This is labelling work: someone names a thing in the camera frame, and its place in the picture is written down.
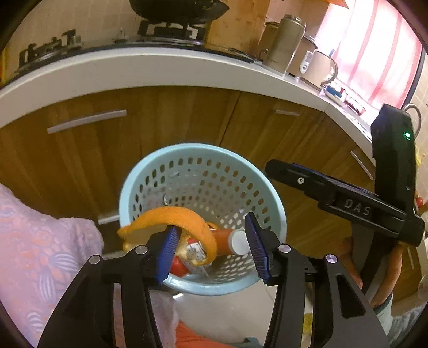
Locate large orange peel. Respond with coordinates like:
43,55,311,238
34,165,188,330
117,206,218,266

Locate black wok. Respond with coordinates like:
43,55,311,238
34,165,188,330
129,0,230,21

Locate medium wooden cabinet door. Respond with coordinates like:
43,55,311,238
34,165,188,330
217,92,331,248

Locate red container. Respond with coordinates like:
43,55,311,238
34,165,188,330
343,94,366,114

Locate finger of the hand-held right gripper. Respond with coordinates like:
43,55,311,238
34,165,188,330
266,159,338,210

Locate light blue plastic basket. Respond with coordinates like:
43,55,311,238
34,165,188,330
119,143,287,297

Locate orange bottle white cap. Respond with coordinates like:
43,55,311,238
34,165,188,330
207,228,251,258

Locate orange cloth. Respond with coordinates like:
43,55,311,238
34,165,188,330
167,319,248,348

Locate black glass gas stove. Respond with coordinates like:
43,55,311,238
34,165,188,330
7,20,256,79

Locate red white packet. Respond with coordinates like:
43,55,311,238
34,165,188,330
170,234,209,278

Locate person's right hand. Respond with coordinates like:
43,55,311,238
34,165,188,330
334,236,403,308

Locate steel thermos flask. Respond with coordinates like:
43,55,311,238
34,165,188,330
262,14,306,74

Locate corner wooden cabinet door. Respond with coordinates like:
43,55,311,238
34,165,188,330
314,114,378,198

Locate wooden cutting board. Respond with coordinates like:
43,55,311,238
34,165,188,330
204,0,271,54

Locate pink floral blanket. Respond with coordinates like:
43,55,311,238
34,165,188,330
0,182,104,348

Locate wide wooden cabinet door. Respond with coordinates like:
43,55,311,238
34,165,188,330
0,87,241,255

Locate pink window curtain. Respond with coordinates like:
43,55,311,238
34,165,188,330
314,0,425,111

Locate cream electric kettle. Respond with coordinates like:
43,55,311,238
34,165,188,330
301,50,339,91

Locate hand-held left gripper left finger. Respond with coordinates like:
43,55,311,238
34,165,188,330
37,224,183,348

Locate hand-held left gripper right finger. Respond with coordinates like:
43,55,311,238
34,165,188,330
244,212,392,348

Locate blue dish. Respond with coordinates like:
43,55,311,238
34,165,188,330
323,84,346,101

